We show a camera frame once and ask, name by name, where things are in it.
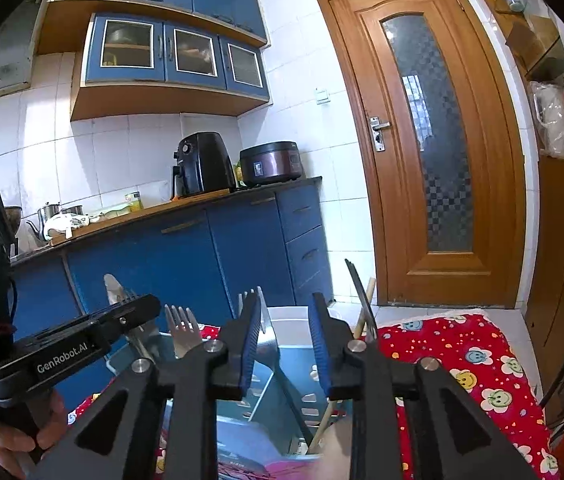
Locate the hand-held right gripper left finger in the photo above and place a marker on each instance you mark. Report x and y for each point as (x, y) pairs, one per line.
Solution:
(249, 350)

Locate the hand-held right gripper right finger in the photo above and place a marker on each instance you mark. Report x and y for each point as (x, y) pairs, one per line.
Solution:
(319, 350)

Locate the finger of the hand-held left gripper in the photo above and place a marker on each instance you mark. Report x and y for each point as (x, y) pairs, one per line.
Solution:
(132, 312)

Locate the white spoon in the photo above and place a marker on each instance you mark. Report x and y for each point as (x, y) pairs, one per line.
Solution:
(113, 290)

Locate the light blue utensil holder box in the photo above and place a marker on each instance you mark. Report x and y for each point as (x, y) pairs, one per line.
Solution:
(287, 360)

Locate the white plastic fork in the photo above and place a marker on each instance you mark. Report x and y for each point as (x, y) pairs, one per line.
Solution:
(182, 327)

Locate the wooden chopstick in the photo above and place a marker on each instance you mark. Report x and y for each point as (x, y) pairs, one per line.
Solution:
(364, 305)
(324, 427)

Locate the person's left hand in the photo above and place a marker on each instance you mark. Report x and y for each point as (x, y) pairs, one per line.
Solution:
(54, 420)

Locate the blue base cabinet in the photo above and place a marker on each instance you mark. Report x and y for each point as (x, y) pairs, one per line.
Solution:
(242, 250)

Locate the white cloth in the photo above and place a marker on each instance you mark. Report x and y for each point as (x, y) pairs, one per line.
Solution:
(67, 225)

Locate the yellow can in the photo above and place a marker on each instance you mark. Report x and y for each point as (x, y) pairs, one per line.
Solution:
(133, 202)

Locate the metal kettle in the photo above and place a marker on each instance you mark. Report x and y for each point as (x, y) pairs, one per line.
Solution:
(44, 220)

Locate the red floral tablecloth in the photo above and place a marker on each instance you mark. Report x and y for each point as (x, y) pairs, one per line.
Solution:
(462, 375)

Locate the black air fryer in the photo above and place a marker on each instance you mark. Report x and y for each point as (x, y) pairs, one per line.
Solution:
(202, 165)

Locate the dark rice cooker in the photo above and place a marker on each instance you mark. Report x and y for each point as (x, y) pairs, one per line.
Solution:
(272, 162)

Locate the wooden door with glass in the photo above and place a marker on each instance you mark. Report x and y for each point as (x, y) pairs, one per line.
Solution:
(487, 160)

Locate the grey range hood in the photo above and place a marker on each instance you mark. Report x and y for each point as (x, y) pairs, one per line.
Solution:
(2, 60)

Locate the glass shelf unit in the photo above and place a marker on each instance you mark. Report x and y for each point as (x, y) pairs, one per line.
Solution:
(532, 35)

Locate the white light switch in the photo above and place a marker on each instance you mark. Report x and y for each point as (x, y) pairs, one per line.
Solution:
(322, 96)

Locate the blue glass-door wall cabinet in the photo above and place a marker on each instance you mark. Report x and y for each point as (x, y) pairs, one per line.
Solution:
(172, 60)

